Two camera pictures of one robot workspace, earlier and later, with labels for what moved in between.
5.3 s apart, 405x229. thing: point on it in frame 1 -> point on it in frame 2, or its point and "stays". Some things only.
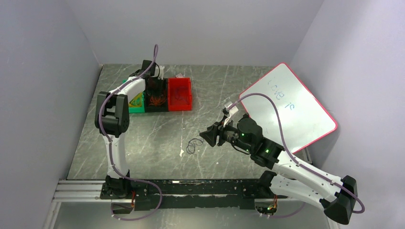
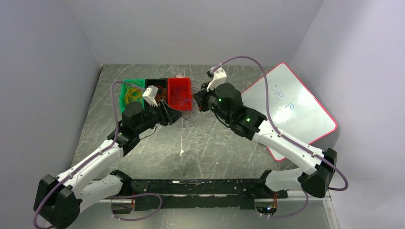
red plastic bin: (179, 94) stays
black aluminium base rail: (168, 194) stays
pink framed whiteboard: (304, 122) stays
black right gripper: (210, 135) -> (201, 96)
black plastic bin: (156, 97) stays
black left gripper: (160, 92) -> (168, 115)
